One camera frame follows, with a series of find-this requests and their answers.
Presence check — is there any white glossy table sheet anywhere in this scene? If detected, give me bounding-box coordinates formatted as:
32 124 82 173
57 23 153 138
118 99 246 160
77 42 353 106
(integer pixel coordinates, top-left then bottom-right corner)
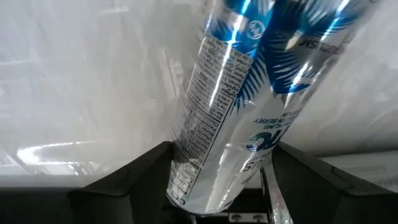
0 0 398 194

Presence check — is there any tall silver blue can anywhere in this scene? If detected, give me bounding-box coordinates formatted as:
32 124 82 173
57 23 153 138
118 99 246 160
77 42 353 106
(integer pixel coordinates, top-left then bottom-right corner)
166 0 383 215

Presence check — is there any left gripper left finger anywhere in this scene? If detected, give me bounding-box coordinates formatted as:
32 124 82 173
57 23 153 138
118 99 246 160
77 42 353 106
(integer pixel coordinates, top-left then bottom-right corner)
0 141 174 224

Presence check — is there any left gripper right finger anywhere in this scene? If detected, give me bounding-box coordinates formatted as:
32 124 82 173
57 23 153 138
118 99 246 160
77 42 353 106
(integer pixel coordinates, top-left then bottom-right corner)
272 142 398 224

